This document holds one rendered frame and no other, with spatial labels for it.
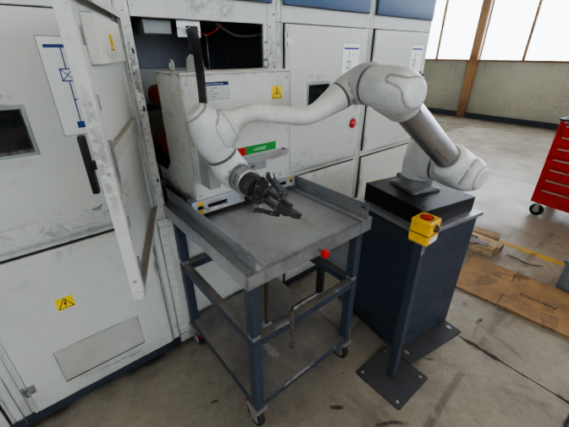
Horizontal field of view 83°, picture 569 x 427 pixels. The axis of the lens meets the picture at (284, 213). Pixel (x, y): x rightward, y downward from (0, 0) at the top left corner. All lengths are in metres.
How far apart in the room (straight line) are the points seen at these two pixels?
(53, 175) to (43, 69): 0.35
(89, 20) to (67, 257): 0.89
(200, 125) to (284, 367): 1.13
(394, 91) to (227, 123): 0.51
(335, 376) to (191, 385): 0.71
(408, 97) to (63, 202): 1.24
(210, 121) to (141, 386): 1.38
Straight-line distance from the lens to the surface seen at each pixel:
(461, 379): 2.00
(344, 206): 1.40
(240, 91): 1.33
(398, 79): 1.09
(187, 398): 1.80
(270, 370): 1.61
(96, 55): 0.96
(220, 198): 1.36
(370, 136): 2.36
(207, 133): 0.96
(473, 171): 1.53
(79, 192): 1.41
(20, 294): 1.56
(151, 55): 2.25
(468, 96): 9.36
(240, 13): 1.61
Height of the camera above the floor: 1.46
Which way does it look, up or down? 27 degrees down
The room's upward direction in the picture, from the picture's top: straight up
